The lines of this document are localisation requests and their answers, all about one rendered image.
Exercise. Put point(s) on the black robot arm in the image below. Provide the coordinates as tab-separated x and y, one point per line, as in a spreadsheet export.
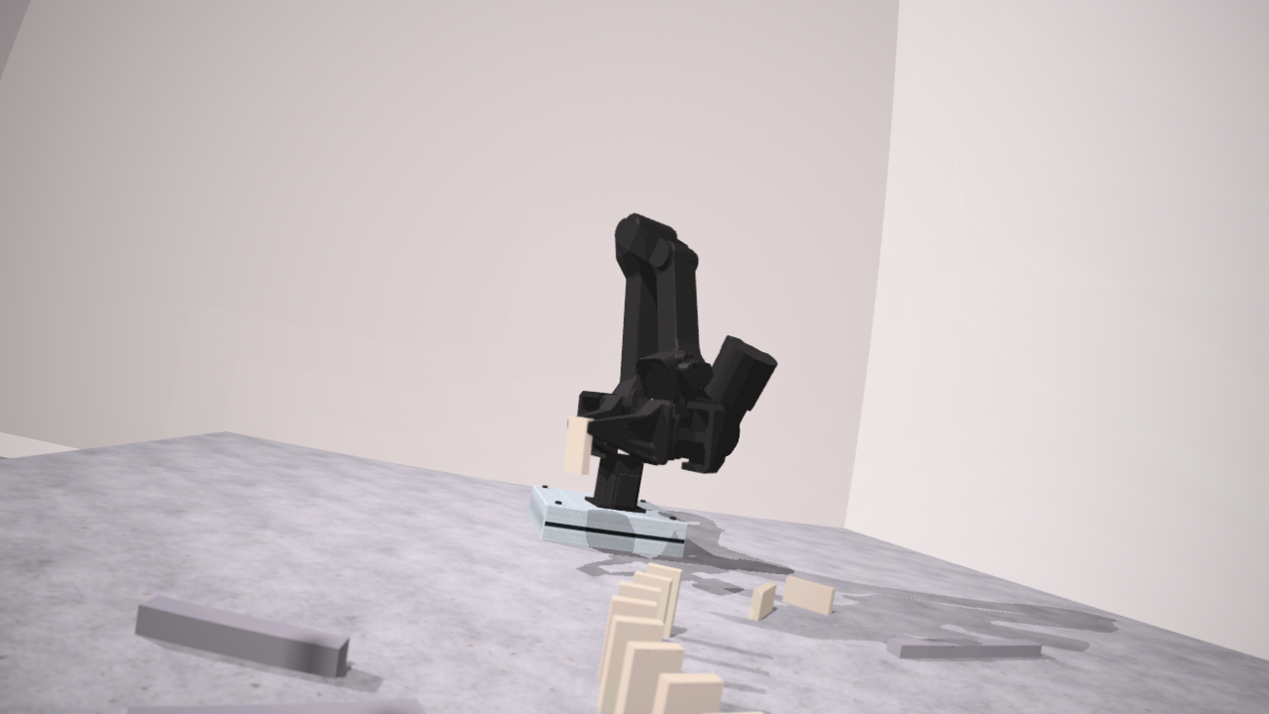
661	356

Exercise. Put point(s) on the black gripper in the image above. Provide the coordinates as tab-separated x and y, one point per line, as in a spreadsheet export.
652	433

